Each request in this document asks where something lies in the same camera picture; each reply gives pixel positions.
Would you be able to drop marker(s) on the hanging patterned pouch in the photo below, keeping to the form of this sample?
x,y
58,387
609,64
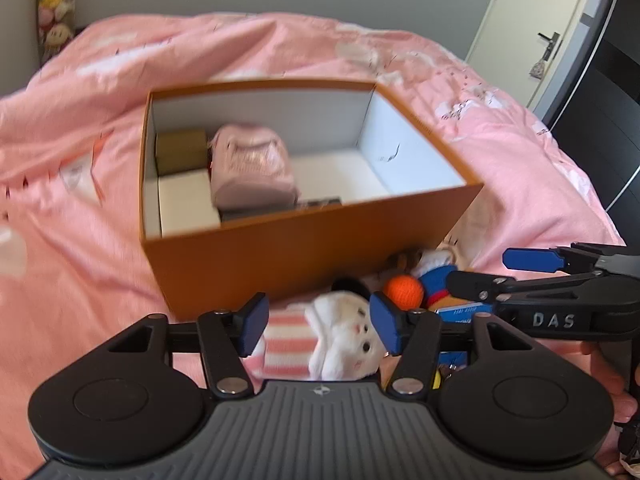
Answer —
x,y
538,69

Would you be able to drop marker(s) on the person's right hand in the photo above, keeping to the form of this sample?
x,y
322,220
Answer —
x,y
606,365

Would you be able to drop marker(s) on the dark wardrobe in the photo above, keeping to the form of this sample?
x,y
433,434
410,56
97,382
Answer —
x,y
600,110

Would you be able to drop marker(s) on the orange knitted ball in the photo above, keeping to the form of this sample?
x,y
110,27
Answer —
x,y
404,291

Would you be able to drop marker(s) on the pink pouch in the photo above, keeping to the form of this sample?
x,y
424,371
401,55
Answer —
x,y
250,170

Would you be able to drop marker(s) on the cream plush toy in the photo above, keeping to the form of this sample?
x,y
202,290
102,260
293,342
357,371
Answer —
x,y
56,35

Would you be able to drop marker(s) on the blue card packet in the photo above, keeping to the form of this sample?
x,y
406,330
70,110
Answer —
x,y
462,314

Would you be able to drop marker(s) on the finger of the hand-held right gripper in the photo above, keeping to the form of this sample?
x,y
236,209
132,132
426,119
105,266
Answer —
x,y
532,259
470,285

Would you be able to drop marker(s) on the white plush rabbit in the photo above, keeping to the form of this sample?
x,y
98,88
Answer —
x,y
342,332

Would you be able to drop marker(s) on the white rectangular box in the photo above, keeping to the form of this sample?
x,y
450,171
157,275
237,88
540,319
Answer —
x,y
187,205

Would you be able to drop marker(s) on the pink printed blanket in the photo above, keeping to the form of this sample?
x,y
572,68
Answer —
x,y
75,210

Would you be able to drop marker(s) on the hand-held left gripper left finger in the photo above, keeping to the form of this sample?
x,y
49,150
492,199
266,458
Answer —
x,y
255,323

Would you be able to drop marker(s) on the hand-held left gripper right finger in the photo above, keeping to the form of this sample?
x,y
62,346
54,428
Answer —
x,y
385,321

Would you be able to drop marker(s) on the white door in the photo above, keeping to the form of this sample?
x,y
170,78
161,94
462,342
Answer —
x,y
520,15

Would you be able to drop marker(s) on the orange cardboard box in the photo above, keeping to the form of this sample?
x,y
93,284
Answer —
x,y
300,247

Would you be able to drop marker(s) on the small beige box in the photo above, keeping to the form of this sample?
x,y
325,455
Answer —
x,y
180,152

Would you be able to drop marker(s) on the white blue duck plush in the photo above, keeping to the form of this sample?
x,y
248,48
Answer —
x,y
440,270

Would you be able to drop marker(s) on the pink striped cloth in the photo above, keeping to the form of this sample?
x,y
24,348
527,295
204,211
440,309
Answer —
x,y
287,345

